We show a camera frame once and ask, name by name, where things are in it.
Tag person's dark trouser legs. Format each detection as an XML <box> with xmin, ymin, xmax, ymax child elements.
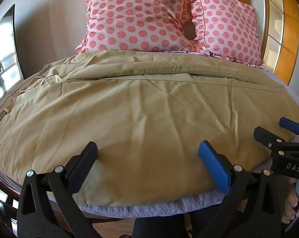
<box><xmin>131</xmin><ymin>203</ymin><xmax>223</xmax><ymax>238</ymax></box>

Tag small pink polka dot pillow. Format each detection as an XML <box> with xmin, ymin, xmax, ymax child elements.
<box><xmin>175</xmin><ymin>0</ymin><xmax>265</xmax><ymax>68</ymax></box>

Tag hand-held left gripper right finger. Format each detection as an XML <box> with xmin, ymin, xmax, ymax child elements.
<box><xmin>194</xmin><ymin>140</ymin><xmax>289</xmax><ymax>238</ymax></box>

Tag tan khaki pants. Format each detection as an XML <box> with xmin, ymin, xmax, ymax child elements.
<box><xmin>0</xmin><ymin>50</ymin><xmax>299</xmax><ymax>208</ymax></box>

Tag grey bed mattress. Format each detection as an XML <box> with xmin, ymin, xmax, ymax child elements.
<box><xmin>0</xmin><ymin>63</ymin><xmax>299</xmax><ymax>218</ymax></box>

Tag person's right hand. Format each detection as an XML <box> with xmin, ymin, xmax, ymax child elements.
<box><xmin>281</xmin><ymin>177</ymin><xmax>299</xmax><ymax>225</ymax></box>

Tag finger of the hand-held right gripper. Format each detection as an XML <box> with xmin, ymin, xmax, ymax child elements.
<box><xmin>253</xmin><ymin>126</ymin><xmax>299</xmax><ymax>155</ymax></box>
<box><xmin>279</xmin><ymin>117</ymin><xmax>299</xmax><ymax>136</ymax></box>

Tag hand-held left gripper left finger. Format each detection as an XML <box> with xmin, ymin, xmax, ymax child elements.
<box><xmin>16</xmin><ymin>141</ymin><xmax>99</xmax><ymax>238</ymax></box>

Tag large pink polka dot pillow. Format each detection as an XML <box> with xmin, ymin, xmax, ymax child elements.
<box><xmin>75</xmin><ymin>0</ymin><xmax>202</xmax><ymax>54</ymax></box>

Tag dark wooden bed frame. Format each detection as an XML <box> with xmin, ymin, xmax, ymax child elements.
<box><xmin>0</xmin><ymin>172</ymin><xmax>25</xmax><ymax>228</ymax></box>

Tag wooden framed glass door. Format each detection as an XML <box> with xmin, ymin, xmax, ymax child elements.
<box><xmin>231</xmin><ymin>0</ymin><xmax>299</xmax><ymax>85</ymax></box>

